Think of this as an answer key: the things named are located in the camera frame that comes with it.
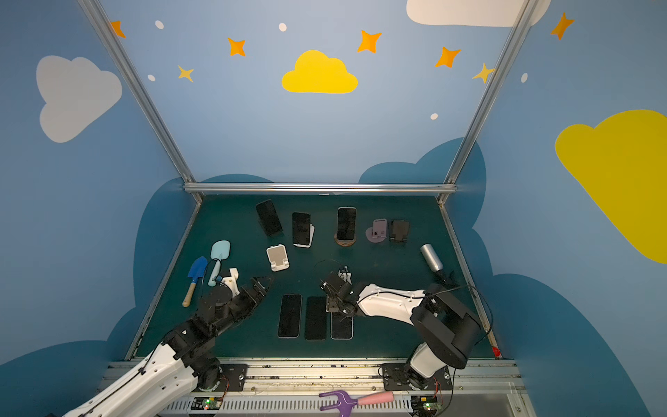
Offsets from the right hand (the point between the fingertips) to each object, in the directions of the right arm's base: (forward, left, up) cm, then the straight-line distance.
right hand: (340, 298), depth 89 cm
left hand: (-4, +20, +14) cm, 24 cm away
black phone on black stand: (+29, +30, +7) cm, 42 cm away
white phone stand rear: (+28, +13, +2) cm, 30 cm away
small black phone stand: (+29, -23, +3) cm, 37 cm away
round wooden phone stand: (+24, -1, -1) cm, 24 cm away
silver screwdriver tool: (+16, -35, +1) cm, 39 cm away
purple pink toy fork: (-30, -3, -1) cm, 30 cm away
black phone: (+26, +17, +8) cm, 32 cm away
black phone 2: (-6, +8, -4) cm, 11 cm away
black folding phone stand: (+26, +28, -1) cm, 38 cm away
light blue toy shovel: (+17, +49, 0) cm, 52 cm away
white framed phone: (-9, -1, -2) cm, 9 cm away
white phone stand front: (+14, +24, +2) cm, 28 cm away
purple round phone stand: (+27, -14, +3) cm, 30 cm away
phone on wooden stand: (+28, -1, +8) cm, 29 cm away
